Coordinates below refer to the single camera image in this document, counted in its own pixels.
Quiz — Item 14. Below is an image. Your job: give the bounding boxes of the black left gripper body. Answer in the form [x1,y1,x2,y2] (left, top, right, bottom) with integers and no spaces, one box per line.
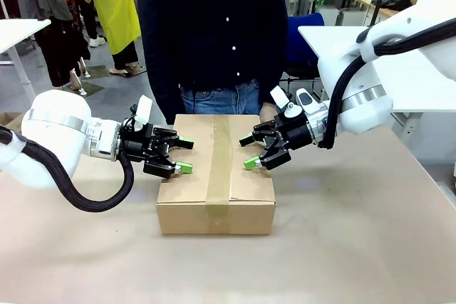
[119,125,158,164]

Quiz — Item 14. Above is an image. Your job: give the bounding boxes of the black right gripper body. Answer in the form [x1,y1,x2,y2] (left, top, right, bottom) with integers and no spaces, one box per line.
[275,111,315,152]

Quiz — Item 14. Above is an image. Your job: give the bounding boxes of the brown cardboard box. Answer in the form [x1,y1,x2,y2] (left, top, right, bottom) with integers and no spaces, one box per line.
[155,114,277,236]

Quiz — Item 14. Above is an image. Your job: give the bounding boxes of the small printed cardboard box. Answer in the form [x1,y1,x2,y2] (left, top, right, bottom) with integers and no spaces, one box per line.
[0,111,26,132]

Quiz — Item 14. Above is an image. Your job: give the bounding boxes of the person's left hand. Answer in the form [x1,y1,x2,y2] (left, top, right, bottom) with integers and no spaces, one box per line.
[259,103,277,125]

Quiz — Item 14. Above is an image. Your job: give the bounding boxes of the brown packing tape strip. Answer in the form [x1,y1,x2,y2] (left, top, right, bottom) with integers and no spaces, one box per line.
[205,115,234,236]

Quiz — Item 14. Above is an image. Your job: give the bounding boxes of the dark floor plate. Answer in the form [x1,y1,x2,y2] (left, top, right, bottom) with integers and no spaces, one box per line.
[108,65,147,79]

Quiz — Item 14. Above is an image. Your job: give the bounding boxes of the blue chair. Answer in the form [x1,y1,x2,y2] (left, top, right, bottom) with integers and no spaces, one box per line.
[286,12,326,81]

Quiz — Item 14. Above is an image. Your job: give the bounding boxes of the person in dark shirt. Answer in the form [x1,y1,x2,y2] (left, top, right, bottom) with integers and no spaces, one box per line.
[136,0,289,125]

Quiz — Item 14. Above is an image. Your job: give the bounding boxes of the white table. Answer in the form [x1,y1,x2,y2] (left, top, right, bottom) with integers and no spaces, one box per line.
[0,18,53,97]
[297,24,456,138]

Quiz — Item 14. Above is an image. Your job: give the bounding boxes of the person in dark grey clothes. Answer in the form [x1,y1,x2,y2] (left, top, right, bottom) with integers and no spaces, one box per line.
[16,0,92,88]

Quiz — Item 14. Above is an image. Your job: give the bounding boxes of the person in yellow apron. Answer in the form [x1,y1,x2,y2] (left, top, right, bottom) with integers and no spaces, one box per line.
[76,0,147,77]

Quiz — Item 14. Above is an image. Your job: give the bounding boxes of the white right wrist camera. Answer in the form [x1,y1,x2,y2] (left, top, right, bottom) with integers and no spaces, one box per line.
[269,85,323,120]

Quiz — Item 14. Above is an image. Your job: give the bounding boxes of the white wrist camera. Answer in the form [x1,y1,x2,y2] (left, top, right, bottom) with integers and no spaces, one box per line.
[133,95,154,132]
[269,85,323,120]

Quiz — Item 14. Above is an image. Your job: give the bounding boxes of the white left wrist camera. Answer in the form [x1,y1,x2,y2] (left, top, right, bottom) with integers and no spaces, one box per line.
[133,95,154,132]

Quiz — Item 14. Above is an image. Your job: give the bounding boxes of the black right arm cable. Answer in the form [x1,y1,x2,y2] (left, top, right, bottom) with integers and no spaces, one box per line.
[318,17,456,150]

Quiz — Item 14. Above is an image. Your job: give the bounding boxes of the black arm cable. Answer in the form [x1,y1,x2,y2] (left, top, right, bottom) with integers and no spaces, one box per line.
[0,124,135,214]
[318,17,456,150]

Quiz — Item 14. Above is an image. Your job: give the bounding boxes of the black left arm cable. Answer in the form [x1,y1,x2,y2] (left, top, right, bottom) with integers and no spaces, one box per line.
[0,124,135,214]

